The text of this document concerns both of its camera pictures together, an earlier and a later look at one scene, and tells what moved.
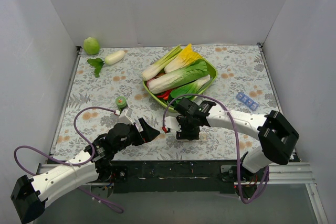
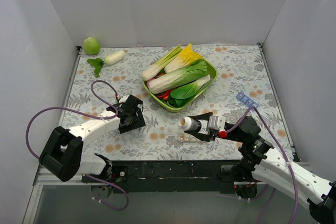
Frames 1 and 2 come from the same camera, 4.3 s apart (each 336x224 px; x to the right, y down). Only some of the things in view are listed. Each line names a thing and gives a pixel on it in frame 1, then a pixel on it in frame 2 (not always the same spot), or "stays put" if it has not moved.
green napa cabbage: [169, 81] stays put
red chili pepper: [165, 95] stays put
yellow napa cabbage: [186, 57] stays put
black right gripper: [179, 123] to [208, 130]
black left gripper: [139, 132] to [135, 117]
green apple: [91, 46] stays put
